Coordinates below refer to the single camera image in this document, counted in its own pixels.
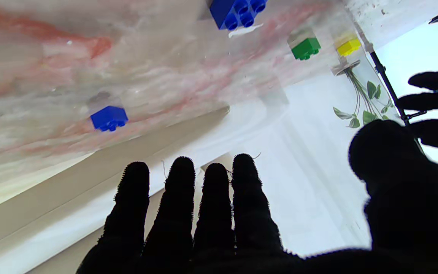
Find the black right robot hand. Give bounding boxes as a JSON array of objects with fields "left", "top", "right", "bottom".
[{"left": 76, "top": 120, "right": 438, "bottom": 274}]

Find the blue toy brick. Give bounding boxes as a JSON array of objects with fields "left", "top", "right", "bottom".
[
  {"left": 209, "top": 0, "right": 268, "bottom": 31},
  {"left": 90, "top": 106, "right": 129, "bottom": 132}
]

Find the yellow toy brick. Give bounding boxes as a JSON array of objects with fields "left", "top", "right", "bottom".
[{"left": 336, "top": 38, "right": 362, "bottom": 57}]

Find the green toy brick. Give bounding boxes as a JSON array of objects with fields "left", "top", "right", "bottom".
[{"left": 291, "top": 37, "right": 322, "bottom": 61}]

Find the black stand pole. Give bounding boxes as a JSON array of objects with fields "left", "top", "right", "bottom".
[{"left": 369, "top": 51, "right": 428, "bottom": 153}]

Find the grey plant pot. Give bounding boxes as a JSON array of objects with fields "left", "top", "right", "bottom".
[{"left": 331, "top": 59, "right": 361, "bottom": 76}]

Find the beige sofa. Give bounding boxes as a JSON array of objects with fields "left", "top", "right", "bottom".
[{"left": 0, "top": 107, "right": 231, "bottom": 274}]

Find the green leafy potted plant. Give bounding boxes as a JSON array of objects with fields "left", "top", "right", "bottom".
[{"left": 333, "top": 67, "right": 394, "bottom": 129}]

